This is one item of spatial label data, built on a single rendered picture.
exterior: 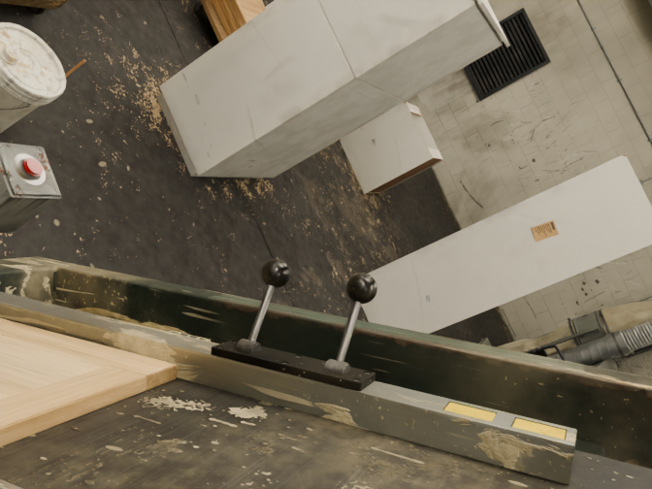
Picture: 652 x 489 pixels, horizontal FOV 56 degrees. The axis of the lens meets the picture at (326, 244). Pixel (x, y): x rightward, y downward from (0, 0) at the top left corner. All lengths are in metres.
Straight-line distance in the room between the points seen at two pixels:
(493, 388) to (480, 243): 3.51
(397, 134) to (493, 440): 5.18
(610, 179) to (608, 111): 4.49
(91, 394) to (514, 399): 0.54
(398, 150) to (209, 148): 2.67
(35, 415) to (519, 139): 8.36
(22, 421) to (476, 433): 0.44
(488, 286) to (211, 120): 2.20
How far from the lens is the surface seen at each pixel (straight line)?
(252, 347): 0.76
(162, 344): 0.82
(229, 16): 4.66
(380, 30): 3.08
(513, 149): 8.78
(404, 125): 5.75
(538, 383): 0.89
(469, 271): 4.42
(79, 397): 0.70
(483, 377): 0.90
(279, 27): 3.30
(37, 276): 1.27
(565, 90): 8.81
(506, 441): 0.67
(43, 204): 1.37
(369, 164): 5.83
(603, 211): 4.31
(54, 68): 2.59
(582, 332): 6.37
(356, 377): 0.71
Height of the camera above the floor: 1.83
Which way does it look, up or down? 24 degrees down
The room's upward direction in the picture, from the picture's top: 63 degrees clockwise
